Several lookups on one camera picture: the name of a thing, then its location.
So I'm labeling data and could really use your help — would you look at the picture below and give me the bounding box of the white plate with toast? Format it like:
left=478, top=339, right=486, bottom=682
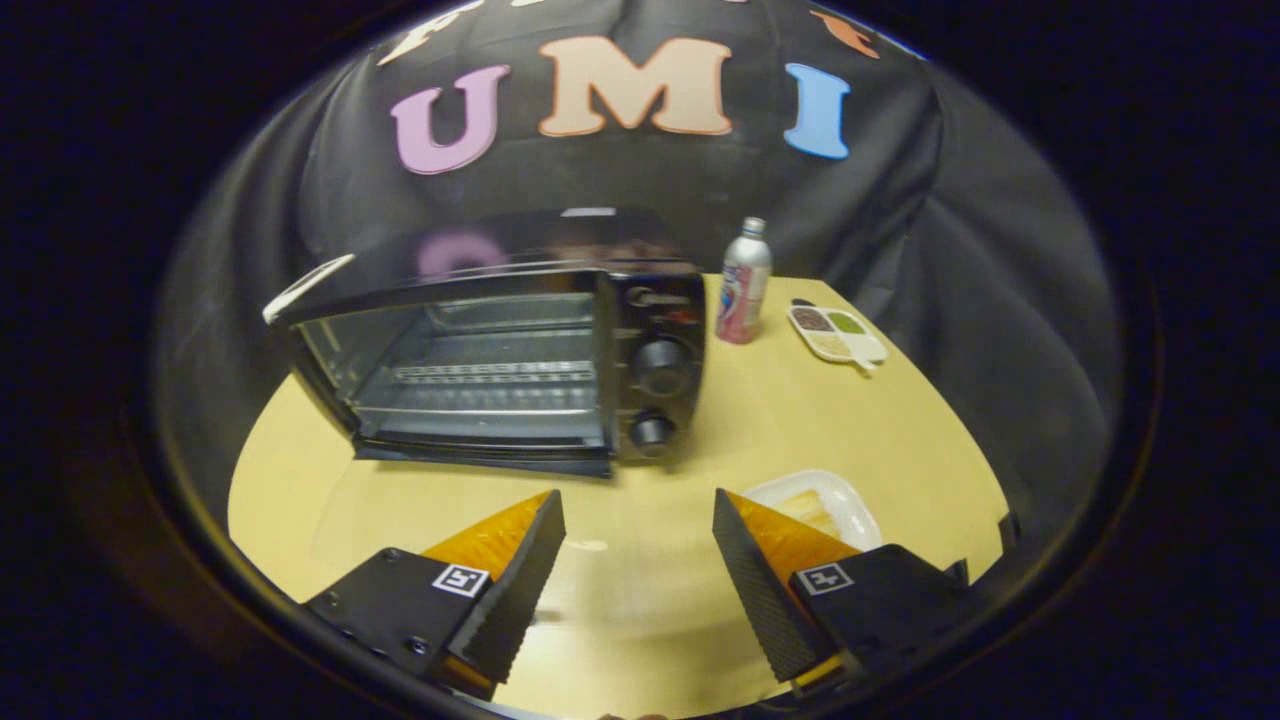
left=741, top=470, right=884, bottom=553

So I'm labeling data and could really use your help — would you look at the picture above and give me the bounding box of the black backdrop cloth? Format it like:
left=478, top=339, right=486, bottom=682
left=160, top=0, right=1126, bottom=561

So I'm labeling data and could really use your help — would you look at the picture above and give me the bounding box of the silver pink drink bottle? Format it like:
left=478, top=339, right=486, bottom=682
left=715, top=216, right=774, bottom=346

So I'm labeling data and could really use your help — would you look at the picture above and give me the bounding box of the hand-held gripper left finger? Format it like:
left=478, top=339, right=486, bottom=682
left=303, top=489, right=567, bottom=701

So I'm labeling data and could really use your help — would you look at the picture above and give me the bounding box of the white divided condiment dish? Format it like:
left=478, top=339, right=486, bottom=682
left=787, top=298, right=890, bottom=373

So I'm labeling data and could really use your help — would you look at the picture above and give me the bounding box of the black toaster oven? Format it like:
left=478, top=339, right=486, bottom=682
left=263, top=208, right=708, bottom=479

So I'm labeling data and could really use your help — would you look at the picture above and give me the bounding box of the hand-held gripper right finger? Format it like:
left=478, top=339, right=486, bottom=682
left=712, top=488, right=1023, bottom=699

